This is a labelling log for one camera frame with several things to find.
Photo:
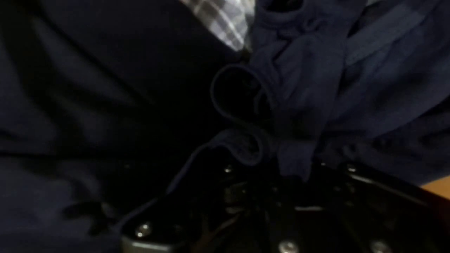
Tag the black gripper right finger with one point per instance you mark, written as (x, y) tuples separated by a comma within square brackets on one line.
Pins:
[(366, 215)]

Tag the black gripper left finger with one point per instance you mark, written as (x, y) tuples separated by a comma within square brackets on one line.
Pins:
[(197, 219)]

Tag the navy blue top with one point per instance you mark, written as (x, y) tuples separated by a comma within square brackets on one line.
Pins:
[(117, 93)]

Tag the white plaid shirt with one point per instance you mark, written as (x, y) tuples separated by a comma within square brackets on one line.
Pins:
[(226, 18)]

